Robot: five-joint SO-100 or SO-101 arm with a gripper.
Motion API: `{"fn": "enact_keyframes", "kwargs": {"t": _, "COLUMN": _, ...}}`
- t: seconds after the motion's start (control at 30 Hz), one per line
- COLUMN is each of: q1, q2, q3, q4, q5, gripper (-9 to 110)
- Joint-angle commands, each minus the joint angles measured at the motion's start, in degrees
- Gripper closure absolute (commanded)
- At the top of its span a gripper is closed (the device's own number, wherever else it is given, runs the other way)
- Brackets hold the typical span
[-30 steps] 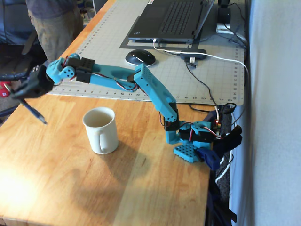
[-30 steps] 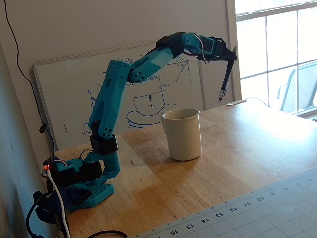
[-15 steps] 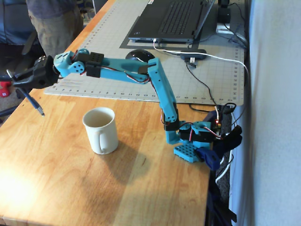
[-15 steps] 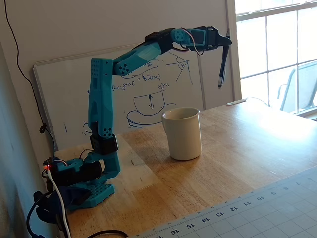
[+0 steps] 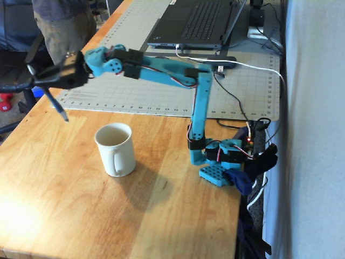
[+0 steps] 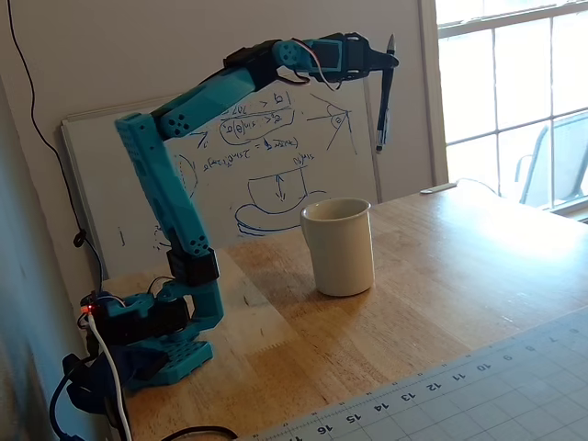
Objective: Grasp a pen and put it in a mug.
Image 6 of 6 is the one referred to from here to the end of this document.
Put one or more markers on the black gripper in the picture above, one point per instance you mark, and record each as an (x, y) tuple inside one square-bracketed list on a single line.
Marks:
[(357, 53)]

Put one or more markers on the dark blue pen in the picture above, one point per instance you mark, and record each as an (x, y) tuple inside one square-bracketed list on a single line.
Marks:
[(383, 110)]

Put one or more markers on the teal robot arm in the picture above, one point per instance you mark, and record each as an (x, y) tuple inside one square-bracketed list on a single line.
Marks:
[(165, 197)]

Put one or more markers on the white ceramic mug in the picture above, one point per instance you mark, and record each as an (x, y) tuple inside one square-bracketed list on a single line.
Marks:
[(342, 252)]

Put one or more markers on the white framed window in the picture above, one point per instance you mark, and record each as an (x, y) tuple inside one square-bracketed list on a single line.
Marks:
[(494, 92)]

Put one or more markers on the white flat strip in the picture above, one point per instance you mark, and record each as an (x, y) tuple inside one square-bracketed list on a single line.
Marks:
[(438, 188)]

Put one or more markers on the grey patio chair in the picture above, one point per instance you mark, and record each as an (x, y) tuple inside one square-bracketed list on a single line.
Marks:
[(569, 156)]

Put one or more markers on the whiteboard with blue writing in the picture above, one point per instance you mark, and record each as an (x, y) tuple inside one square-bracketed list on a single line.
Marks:
[(105, 206)]

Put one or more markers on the grey gridded cutting mat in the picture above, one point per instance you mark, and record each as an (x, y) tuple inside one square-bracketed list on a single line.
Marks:
[(459, 404)]

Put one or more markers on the motor controller board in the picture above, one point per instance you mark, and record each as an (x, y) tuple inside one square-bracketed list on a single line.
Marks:
[(89, 308)]

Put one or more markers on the blue table clamp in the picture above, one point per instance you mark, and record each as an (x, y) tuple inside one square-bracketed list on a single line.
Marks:
[(133, 367)]

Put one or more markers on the dark navy table clamp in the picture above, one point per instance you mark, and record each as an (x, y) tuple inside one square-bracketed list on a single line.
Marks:
[(73, 365)]

